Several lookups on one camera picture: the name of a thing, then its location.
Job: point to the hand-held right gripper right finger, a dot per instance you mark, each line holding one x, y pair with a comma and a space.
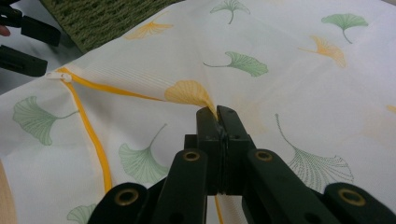
235, 143

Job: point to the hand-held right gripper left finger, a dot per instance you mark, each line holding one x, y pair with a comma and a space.
211, 149

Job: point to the green woven basket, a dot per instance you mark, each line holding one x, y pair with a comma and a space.
93, 21

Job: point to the white leaf-print laundry bag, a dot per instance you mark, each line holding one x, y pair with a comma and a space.
280, 93

